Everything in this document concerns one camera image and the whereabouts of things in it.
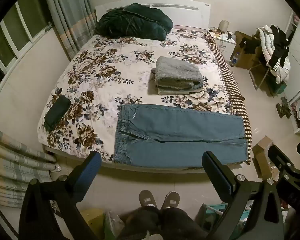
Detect beige bedside lamp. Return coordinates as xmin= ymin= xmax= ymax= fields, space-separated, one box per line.
xmin=218 ymin=20 xmax=229 ymax=34

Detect right grey slipper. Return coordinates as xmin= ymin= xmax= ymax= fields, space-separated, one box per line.
xmin=161 ymin=191 xmax=180 ymax=210

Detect white puffer jacket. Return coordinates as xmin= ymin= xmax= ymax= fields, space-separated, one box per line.
xmin=255 ymin=25 xmax=291 ymax=84

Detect white nightstand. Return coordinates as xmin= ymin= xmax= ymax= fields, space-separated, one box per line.
xmin=208 ymin=28 xmax=236 ymax=54

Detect small open cardboard box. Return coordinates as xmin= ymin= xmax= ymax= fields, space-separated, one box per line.
xmin=252 ymin=136 xmax=280 ymax=181

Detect brown checkered bed sheet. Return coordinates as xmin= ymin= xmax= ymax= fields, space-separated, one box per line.
xmin=202 ymin=33 xmax=252 ymax=165

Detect plastic water bottle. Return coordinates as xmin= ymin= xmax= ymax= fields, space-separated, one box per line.
xmin=230 ymin=52 xmax=240 ymax=67

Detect white shelf unit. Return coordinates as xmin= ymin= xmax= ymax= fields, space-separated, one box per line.
xmin=285 ymin=22 xmax=300 ymax=134

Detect white headboard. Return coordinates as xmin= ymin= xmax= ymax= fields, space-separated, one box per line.
xmin=95 ymin=0 xmax=211 ymax=30

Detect blue denim jeans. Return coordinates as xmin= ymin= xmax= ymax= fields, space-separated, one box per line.
xmin=114 ymin=104 xmax=248 ymax=168

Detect dark slippers on floor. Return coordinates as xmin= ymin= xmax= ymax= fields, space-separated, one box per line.
xmin=276 ymin=97 xmax=292 ymax=119

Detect black garment on chair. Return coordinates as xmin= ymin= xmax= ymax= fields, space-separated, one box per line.
xmin=268 ymin=25 xmax=289 ymax=70

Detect cardboard box by nightstand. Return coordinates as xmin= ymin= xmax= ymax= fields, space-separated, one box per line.
xmin=230 ymin=31 xmax=261 ymax=69

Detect dark green comforter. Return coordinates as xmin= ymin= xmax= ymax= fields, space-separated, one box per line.
xmin=96 ymin=3 xmax=173 ymax=41

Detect yellow box on floor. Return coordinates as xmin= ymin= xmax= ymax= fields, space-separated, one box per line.
xmin=80 ymin=208 xmax=105 ymax=239

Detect left grey slipper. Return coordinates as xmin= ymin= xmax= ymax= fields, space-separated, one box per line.
xmin=139 ymin=190 xmax=157 ymax=207

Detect grey fluffy folded garment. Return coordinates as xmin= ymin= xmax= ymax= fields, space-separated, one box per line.
xmin=154 ymin=56 xmax=203 ymax=90

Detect floral bed blanket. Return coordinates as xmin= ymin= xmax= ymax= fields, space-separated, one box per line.
xmin=37 ymin=29 xmax=236 ymax=162

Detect grey striped curtain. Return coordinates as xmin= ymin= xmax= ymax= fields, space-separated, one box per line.
xmin=46 ymin=0 xmax=97 ymax=59

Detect teal storage basket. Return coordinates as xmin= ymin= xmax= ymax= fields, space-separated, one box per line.
xmin=198 ymin=203 xmax=252 ymax=233

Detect folded clothes under grey garment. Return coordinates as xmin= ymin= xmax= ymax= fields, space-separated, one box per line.
xmin=146 ymin=68 xmax=204 ymax=95

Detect window with white frame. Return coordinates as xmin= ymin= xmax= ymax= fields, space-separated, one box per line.
xmin=0 ymin=0 xmax=52 ymax=85

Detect chair with piled clothes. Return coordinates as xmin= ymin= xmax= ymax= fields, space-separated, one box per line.
xmin=249 ymin=63 xmax=286 ymax=97

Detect black folded garment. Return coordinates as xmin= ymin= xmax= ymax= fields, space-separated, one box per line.
xmin=44 ymin=95 xmax=71 ymax=132

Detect grey slipper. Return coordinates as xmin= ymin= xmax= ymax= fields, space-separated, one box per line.
xmin=139 ymin=190 xmax=157 ymax=207
xmin=161 ymin=191 xmax=180 ymax=210

